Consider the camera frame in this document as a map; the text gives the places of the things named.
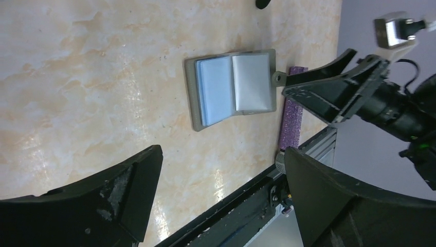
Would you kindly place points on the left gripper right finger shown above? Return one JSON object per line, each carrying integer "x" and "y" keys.
{"x": 335, "y": 209}

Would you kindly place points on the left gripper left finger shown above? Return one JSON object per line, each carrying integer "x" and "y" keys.
{"x": 109, "y": 208}

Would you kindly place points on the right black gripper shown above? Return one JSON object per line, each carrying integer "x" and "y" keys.
{"x": 334, "y": 95}

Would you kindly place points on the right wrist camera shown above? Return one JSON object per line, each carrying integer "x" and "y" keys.
{"x": 396, "y": 28}

